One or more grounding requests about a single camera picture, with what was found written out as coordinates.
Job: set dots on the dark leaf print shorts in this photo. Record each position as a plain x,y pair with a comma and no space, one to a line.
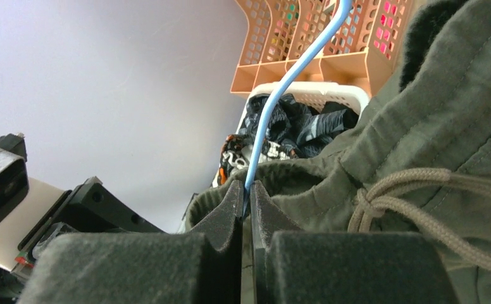
298,126

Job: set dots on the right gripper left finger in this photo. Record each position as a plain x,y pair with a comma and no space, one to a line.
199,266

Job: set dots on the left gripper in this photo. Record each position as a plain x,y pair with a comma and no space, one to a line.
90,207

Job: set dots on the white plastic basket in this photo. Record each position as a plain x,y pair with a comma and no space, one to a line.
316,94

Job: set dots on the olive green shorts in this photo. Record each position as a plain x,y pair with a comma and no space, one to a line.
418,159

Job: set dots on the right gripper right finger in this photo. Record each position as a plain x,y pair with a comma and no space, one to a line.
294,266

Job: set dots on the orange camouflage shorts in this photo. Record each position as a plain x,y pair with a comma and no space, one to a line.
236,154

